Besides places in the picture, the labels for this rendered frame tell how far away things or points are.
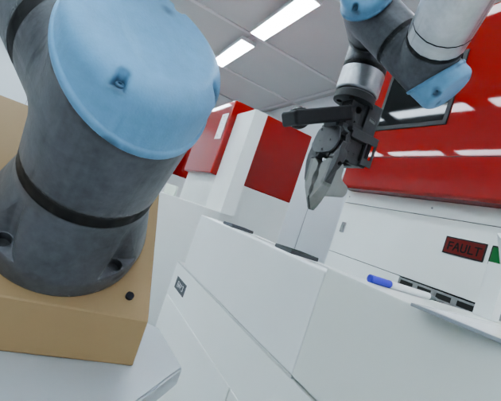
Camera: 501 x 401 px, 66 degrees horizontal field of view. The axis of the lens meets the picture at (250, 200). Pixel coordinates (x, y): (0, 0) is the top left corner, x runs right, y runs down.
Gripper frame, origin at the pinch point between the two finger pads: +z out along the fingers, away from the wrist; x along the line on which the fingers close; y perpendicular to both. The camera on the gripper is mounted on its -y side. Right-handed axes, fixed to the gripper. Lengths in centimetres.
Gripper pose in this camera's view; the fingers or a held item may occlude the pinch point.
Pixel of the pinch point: (309, 200)
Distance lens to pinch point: 66.0
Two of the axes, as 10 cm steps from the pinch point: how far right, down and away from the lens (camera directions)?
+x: -4.1, -1.0, 9.1
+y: 8.5, 3.1, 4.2
